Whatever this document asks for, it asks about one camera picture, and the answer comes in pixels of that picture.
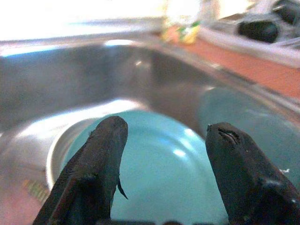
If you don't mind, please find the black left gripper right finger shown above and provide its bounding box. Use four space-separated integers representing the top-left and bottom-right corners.
205 121 300 225

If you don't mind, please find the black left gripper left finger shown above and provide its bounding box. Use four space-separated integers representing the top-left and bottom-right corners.
32 115 129 225

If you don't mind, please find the round steel plate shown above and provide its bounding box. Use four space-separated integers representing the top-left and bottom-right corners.
45 117 101 192

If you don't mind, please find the teal round plate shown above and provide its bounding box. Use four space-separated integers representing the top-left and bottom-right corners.
63 110 235 225

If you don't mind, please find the stainless steel double sink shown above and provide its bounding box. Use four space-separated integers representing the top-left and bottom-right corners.
0 18 300 225

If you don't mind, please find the white drain tray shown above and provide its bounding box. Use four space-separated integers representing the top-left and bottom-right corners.
199 25 300 68

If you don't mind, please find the small black cap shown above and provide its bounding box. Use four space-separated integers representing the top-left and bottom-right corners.
236 20 281 44

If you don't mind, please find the clear soap pump bottle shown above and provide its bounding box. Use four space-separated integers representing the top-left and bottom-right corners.
160 0 202 45

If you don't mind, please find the wire dish rack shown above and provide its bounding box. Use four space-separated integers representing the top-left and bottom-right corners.
210 0 300 50

